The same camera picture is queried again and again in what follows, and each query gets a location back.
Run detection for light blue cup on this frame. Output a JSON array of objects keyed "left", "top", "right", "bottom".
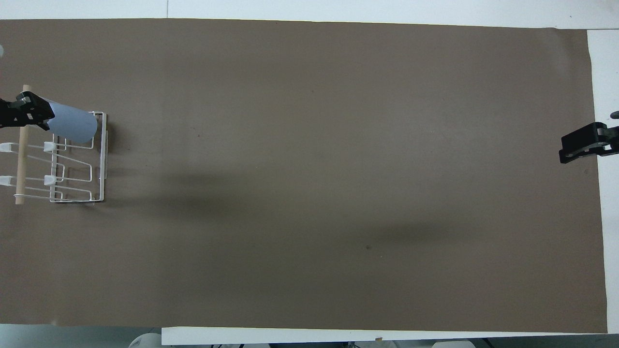
[{"left": 47, "top": 100, "right": 99, "bottom": 145}]

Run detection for white wire cup holder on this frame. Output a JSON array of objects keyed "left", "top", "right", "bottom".
[{"left": 0, "top": 85, "right": 108, "bottom": 206}]

